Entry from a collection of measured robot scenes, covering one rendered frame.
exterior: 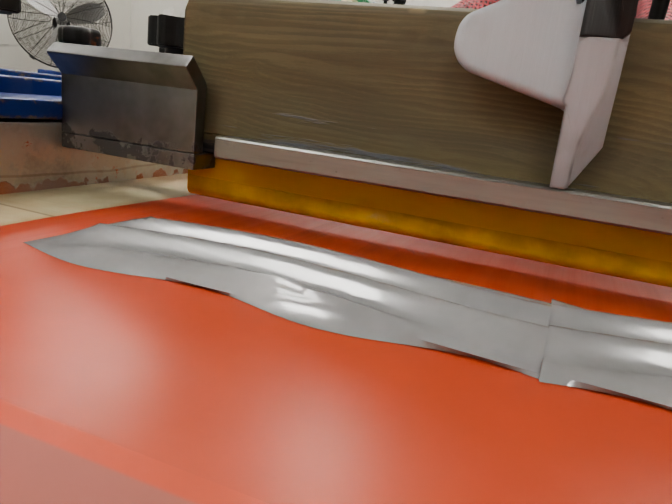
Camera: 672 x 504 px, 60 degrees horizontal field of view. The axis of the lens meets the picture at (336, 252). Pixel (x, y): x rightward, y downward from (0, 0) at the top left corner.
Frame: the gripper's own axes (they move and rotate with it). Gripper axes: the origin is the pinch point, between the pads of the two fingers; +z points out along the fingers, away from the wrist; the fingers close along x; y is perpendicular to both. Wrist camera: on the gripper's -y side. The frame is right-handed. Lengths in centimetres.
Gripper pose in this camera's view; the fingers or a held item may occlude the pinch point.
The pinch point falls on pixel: (584, 154)
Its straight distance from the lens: 26.5
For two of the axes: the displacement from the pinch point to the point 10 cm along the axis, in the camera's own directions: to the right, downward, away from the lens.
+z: -1.1, 9.6, 2.5
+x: -3.7, 1.9, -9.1
